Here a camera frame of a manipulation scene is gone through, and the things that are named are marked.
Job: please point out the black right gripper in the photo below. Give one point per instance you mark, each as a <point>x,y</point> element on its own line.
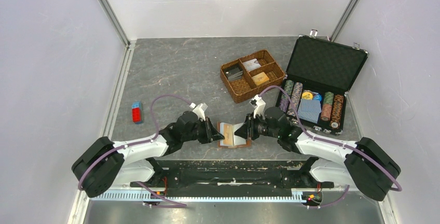
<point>247,130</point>

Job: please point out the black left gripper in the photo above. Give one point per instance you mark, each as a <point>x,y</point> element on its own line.
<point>210,131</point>

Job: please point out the brown leather card holder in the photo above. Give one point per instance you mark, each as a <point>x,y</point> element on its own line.
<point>238,141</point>

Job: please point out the gold credit card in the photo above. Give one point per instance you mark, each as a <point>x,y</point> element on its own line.
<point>228,133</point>

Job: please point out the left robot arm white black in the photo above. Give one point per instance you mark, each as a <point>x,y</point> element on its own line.
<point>108,164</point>

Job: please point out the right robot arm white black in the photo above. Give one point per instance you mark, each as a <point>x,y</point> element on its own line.
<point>361,164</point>

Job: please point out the tan card box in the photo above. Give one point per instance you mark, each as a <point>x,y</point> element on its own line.
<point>261,79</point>

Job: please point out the black card stack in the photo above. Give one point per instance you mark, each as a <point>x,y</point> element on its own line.
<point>233,72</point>

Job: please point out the blue playing card deck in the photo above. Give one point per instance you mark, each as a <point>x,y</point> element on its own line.
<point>309,110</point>

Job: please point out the white card stack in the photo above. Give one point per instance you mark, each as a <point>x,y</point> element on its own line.
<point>251,65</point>

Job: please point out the woven wicker divided basket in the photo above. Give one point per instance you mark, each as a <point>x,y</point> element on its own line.
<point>243,89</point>

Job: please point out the purple green chip row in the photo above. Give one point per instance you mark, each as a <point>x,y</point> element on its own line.
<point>284,101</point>

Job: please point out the grey striped chip row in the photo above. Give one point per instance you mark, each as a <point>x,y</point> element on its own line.
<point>295,98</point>

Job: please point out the yellow dealer button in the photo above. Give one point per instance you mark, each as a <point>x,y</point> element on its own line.
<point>307,95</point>

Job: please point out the red blue toy block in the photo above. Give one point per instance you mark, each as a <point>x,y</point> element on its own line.
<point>137,112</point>

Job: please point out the blue round dealer chip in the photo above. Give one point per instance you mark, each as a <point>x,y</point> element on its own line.
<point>317,97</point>

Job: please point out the green pink chip row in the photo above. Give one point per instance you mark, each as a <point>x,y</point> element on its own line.
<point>327,106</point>

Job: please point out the brown poker chip row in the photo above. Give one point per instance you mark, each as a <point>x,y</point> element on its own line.
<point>336,114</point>

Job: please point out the black poker chip case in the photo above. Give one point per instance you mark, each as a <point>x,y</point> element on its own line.
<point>323,66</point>

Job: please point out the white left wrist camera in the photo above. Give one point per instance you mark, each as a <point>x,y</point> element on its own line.
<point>199,110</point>

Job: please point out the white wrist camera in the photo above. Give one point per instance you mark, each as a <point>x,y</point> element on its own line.
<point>259,105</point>
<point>199,110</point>

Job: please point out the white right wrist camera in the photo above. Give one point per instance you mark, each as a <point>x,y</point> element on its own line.
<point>259,105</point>

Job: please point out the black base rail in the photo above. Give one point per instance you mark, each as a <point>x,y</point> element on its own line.
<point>234,178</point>

